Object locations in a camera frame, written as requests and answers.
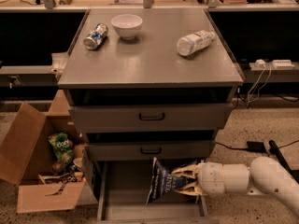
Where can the blue chip bag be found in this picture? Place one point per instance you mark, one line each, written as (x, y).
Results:
(162, 182)

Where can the black bar on floor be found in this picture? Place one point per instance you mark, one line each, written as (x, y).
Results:
(274, 149)

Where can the green snack bag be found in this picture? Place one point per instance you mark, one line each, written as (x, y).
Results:
(61, 147)

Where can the white power strip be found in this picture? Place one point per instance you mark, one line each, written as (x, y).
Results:
(283, 64)

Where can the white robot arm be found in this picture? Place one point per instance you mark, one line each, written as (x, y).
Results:
(264, 177)

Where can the white plug adapter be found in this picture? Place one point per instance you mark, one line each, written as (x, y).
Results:
(260, 63)

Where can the grey drawer cabinet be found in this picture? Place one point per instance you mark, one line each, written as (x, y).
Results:
(148, 70)

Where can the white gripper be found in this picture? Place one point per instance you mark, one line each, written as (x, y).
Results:
(209, 178)

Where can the brown cardboard box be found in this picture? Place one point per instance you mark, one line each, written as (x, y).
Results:
(25, 154)

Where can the middle grey drawer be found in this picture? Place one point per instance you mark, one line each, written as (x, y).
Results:
(149, 150)

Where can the clear plastic water bottle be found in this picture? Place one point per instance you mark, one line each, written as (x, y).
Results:
(189, 44)

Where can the bottom grey open drawer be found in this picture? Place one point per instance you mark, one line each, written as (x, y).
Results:
(124, 191)

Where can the silver blue soda can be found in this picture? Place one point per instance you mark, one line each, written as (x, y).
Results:
(96, 37)

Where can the brown snack pack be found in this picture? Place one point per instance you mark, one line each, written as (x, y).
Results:
(65, 178)

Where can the black power adapter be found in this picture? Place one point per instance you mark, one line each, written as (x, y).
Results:
(254, 146)

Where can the top grey drawer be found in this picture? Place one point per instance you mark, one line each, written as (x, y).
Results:
(149, 118)

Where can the white bowl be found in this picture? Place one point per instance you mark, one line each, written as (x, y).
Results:
(127, 26)

